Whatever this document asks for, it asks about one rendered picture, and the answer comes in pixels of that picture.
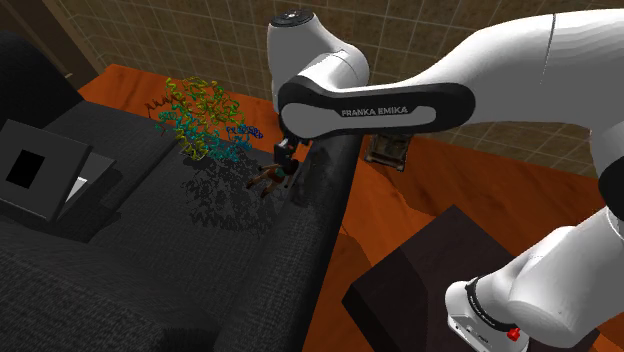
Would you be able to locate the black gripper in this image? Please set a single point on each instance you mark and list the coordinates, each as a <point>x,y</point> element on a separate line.
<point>282,151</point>

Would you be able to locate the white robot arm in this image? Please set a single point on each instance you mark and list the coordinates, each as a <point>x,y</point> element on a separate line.
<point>512,73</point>

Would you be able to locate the small human figure toy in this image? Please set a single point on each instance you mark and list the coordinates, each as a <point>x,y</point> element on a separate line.
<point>273,175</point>

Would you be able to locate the multicoloured ribbon tangle model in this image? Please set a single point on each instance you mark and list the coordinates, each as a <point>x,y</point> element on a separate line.
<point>204,117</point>

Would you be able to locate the small brown wooden object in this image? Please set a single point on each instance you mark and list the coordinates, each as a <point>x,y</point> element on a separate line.
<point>387,148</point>

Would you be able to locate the dark grey sofa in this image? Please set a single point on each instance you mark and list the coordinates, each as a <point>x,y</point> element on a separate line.
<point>161,234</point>

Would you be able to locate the dark robot stand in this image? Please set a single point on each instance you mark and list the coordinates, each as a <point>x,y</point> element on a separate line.
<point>429,273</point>

